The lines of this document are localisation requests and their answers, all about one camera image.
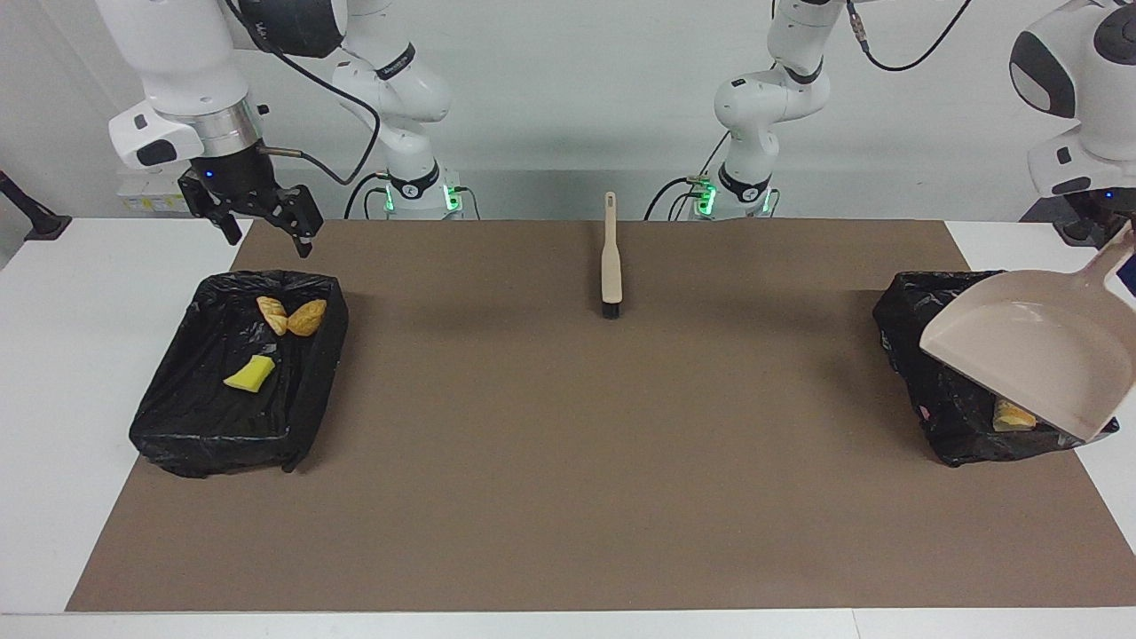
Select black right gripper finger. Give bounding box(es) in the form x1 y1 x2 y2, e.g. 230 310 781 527
177 170 243 247
262 185 324 259

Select brown bread roll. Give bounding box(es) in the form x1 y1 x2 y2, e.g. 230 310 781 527
287 299 328 337

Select beige plastic dustpan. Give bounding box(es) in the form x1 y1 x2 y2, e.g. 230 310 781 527
919 220 1136 443

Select small yellow green sponge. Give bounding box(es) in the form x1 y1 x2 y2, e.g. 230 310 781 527
222 355 277 393

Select beige bread chunk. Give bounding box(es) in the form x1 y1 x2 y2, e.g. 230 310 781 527
992 399 1037 433

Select beige brush black bristles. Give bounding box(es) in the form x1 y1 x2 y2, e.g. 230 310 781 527
601 192 624 321

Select black lined trash bin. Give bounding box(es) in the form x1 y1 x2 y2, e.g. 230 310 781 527
872 270 1120 468
129 270 350 478

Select brown table mat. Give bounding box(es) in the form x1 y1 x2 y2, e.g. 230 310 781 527
67 219 1136 613

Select white wall socket box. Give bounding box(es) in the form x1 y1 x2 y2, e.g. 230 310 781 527
117 170 214 214

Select black base cable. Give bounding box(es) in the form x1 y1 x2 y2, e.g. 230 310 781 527
644 176 704 221
344 171 391 220

